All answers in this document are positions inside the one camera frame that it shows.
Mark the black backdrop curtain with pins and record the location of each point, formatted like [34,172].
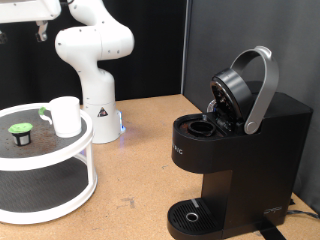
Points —
[26,73]

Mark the green-lidded reusable coffee pod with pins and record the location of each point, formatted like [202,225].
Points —
[20,128]

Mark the black drip tray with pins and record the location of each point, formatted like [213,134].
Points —
[191,218]

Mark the black tape strip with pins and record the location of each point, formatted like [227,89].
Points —
[271,232]

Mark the grey partition panel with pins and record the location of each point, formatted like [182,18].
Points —
[293,33]

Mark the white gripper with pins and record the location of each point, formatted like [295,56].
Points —
[26,10]

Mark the white two-tier turntable shelf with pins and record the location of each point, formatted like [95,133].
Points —
[33,163]

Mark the black Keurig coffee machine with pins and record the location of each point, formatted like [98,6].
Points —
[260,166]

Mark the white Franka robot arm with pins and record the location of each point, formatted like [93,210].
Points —
[96,83]

